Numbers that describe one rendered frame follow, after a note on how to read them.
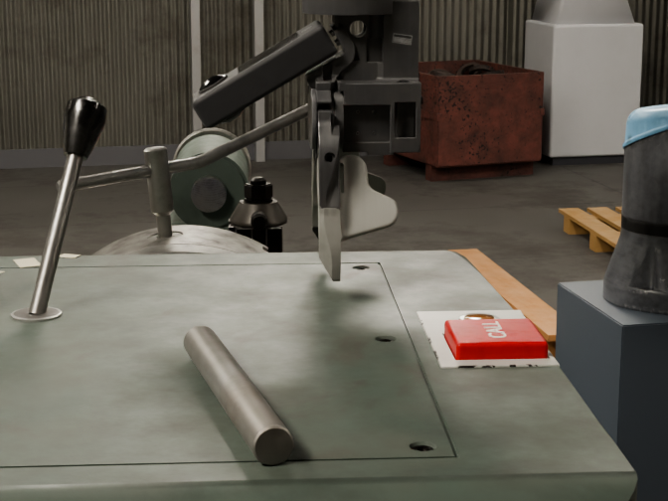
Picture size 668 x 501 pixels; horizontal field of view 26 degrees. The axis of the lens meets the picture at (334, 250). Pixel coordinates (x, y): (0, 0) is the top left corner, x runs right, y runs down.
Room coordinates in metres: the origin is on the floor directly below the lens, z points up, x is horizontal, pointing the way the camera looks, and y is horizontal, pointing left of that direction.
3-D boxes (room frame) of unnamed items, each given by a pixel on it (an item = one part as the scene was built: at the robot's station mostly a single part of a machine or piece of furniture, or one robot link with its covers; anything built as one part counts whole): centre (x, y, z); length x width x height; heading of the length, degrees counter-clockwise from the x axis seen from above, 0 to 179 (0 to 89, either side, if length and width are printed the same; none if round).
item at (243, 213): (1.99, 0.11, 1.13); 0.08 x 0.08 x 0.03
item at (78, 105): (1.08, 0.19, 1.38); 0.04 x 0.03 x 0.05; 4
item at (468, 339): (0.92, -0.11, 1.26); 0.06 x 0.06 x 0.02; 4
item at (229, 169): (2.56, 0.22, 1.01); 0.30 x 0.20 x 0.29; 4
